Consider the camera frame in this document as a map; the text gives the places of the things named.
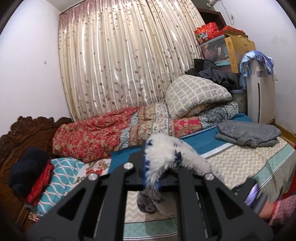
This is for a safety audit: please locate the white fluffy garment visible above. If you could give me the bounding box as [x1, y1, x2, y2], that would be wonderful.
[137, 133, 224, 217]

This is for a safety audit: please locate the black clothes pile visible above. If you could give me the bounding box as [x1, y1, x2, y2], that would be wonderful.
[185, 59, 237, 91]

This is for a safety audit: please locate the person's right hand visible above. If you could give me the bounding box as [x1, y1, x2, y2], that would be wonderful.
[259, 201, 273, 220]

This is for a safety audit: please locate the red puffer jacket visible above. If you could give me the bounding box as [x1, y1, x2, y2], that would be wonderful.
[25, 160, 54, 206]

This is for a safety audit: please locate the teal wave-patterned pillow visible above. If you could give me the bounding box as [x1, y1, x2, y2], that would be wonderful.
[37, 157, 84, 217]

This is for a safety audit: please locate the pink patterned sleeve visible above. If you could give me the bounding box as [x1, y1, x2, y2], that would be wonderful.
[268, 195, 296, 226]

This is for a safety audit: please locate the chevron patterned bed sheet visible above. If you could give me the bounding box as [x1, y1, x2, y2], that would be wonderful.
[93, 136, 296, 241]

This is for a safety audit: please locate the blue bed mat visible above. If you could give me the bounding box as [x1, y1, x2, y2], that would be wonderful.
[107, 112, 253, 174]

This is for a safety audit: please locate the folded grey puffer jacket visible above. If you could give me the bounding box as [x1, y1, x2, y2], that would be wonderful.
[215, 120, 281, 148]

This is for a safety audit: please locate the red floral quilt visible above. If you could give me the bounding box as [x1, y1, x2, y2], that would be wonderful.
[53, 101, 239, 163]

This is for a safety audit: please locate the carved wooden headboard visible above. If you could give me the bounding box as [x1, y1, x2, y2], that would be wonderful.
[1, 116, 72, 234]

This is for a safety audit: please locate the lower plastic storage bin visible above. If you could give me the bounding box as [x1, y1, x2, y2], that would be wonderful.
[230, 89, 247, 114]

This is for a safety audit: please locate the folded checkered cream quilt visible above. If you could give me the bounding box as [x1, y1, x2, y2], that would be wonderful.
[165, 75, 232, 120]

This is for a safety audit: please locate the white air purifier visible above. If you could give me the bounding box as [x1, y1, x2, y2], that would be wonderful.
[246, 60, 275, 124]

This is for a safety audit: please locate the blue patterned cloth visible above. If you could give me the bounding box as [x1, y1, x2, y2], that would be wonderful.
[239, 50, 275, 90]

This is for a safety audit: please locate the clear plastic storage bin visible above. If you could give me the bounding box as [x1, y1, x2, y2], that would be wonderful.
[200, 36, 229, 64]

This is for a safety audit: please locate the cream leaf-patterned curtain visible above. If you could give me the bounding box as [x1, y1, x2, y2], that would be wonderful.
[59, 1, 204, 121]

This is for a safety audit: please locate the cardboard box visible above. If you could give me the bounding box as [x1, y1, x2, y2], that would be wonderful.
[224, 31, 256, 73]

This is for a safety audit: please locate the red gift bag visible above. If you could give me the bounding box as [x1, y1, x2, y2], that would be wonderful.
[194, 22, 219, 45]

